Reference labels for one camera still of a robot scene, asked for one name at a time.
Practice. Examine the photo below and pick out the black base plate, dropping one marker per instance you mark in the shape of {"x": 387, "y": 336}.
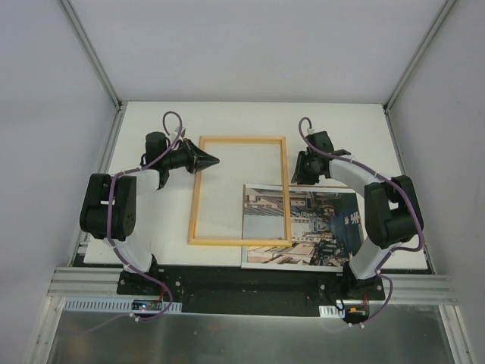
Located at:
{"x": 236, "y": 291}

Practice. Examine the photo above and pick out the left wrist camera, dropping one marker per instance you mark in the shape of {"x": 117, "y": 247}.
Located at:
{"x": 180, "y": 132}

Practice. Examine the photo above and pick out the aluminium corner post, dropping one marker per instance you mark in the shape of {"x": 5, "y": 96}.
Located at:
{"x": 420, "y": 52}
{"x": 89, "y": 51}

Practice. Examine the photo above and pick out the right aluminium corner post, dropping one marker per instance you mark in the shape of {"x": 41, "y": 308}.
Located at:
{"x": 420, "y": 52}

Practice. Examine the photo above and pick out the white cable duct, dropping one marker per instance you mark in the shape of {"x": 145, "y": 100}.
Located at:
{"x": 332, "y": 312}
{"x": 123, "y": 305}

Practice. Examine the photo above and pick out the left white cable duct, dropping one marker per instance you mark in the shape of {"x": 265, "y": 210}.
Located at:
{"x": 123, "y": 305}

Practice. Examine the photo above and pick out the aluminium front rail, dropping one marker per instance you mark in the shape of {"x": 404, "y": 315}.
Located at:
{"x": 398, "y": 288}

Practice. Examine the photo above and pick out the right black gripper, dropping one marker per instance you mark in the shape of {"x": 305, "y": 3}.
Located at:
{"x": 299, "y": 173}

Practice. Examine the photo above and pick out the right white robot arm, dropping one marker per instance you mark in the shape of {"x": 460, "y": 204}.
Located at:
{"x": 393, "y": 219}

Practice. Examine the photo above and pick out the left aluminium corner post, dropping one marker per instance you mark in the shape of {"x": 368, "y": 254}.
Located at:
{"x": 89, "y": 51}

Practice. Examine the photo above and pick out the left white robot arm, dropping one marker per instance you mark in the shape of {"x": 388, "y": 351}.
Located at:
{"x": 110, "y": 204}

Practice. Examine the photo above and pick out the street photo on board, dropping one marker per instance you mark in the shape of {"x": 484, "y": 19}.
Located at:
{"x": 325, "y": 224}

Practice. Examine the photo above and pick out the right white cable duct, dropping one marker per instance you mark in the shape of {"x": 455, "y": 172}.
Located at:
{"x": 332, "y": 312}

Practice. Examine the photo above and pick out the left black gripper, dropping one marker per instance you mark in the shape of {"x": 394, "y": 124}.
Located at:
{"x": 192, "y": 158}

